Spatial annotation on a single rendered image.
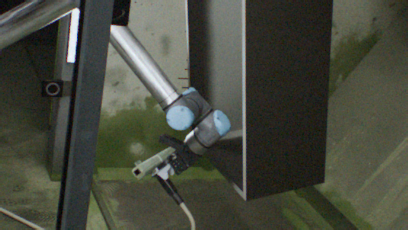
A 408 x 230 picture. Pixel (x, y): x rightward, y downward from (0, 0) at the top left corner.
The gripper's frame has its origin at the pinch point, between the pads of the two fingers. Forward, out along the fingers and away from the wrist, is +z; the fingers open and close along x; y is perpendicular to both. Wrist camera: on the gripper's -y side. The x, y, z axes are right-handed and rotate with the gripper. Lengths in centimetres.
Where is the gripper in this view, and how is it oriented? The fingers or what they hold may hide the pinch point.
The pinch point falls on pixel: (155, 171)
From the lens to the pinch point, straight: 287.1
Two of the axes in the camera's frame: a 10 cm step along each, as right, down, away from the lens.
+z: -6.8, 5.9, 4.3
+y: 6.2, 7.8, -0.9
